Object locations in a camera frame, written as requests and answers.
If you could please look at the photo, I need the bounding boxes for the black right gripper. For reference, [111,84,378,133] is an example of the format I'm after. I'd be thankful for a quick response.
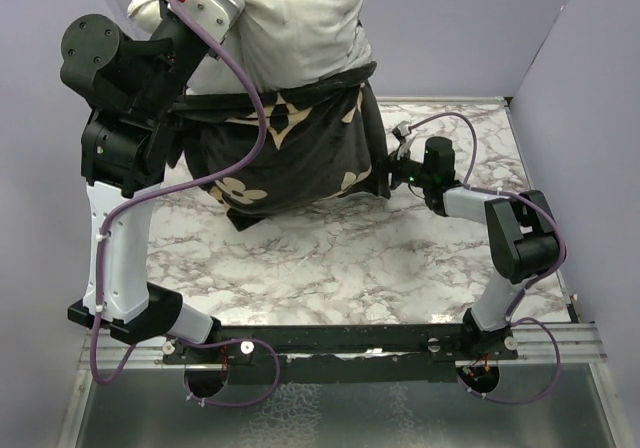
[356,143,433,197]

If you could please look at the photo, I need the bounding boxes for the black pillowcase with cream flowers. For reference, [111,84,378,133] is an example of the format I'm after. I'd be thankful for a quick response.
[169,74,391,231]

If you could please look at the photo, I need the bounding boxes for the white pillow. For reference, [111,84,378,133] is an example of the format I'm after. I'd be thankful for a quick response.
[127,0,376,97]

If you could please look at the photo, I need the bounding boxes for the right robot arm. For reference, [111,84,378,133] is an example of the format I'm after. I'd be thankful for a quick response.
[389,135,566,359]

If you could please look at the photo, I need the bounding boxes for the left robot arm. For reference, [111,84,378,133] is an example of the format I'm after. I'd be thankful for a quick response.
[60,0,221,363]

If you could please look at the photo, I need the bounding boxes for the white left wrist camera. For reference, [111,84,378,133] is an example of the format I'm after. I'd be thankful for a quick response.
[162,0,245,43]

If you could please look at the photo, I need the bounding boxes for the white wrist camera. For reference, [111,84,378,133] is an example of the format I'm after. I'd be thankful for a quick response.
[391,121,415,158]
[162,0,245,43]

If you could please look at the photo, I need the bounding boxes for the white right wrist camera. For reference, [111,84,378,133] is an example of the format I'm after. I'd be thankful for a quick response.
[391,121,415,158]

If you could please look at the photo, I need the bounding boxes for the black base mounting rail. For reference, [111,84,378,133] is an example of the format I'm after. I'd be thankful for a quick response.
[163,323,517,385]

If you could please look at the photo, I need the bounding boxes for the aluminium frame rail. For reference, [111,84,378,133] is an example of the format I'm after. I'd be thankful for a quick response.
[79,321,607,370]

